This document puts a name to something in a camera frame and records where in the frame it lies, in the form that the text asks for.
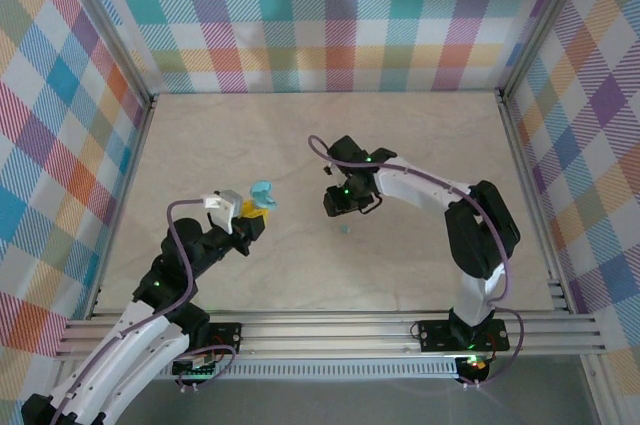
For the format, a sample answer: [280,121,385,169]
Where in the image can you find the small circuit board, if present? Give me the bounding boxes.
[455,353,490,372]
[172,355,224,380]

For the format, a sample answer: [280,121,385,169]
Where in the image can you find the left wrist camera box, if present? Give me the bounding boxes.
[199,189,244,236]

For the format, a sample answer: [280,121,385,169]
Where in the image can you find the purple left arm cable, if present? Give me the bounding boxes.
[49,198,236,425]

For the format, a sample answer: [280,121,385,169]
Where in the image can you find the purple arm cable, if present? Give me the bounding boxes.
[49,198,236,425]
[307,134,525,389]

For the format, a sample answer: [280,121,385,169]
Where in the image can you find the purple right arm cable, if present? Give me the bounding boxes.
[307,134,525,389]

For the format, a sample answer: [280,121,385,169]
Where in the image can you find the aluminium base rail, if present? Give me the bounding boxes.
[54,312,607,361]

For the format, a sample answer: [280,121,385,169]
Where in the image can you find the grey slotted cable duct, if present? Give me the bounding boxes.
[119,357,461,381]

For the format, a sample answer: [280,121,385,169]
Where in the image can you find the aluminium side rail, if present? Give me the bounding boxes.
[497,89,576,319]

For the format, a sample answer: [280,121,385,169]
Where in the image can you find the aluminium frame post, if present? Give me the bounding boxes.
[496,0,596,101]
[47,0,157,114]

